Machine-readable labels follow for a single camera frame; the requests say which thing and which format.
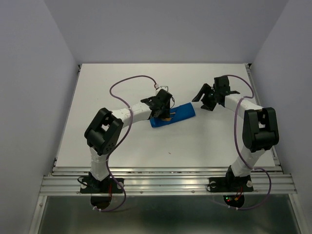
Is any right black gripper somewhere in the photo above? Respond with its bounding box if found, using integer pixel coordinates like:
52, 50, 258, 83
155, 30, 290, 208
191, 83, 219, 111

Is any gold spoon green handle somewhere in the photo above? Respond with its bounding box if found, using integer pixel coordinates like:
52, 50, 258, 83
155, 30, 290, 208
160, 112, 177, 122

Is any blue cloth napkin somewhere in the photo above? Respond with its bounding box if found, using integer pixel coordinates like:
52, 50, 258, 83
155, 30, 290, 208
150, 102, 195, 128

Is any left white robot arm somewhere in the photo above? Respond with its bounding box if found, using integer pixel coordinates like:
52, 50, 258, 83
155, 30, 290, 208
80, 86, 173, 194

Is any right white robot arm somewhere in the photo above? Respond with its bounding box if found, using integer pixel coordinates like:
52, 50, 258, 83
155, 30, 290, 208
193, 75, 279, 193

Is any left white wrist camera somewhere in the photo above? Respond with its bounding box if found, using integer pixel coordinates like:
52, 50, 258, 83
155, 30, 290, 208
156, 85, 169, 92

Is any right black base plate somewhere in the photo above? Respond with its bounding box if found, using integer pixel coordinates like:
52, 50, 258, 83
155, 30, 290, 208
207, 176, 254, 194

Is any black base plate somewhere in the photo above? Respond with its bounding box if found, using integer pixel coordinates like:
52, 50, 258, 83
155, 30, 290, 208
207, 176, 254, 194
78, 176, 123, 194

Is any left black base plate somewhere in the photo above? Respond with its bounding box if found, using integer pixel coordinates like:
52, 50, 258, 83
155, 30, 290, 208
78, 176, 123, 194

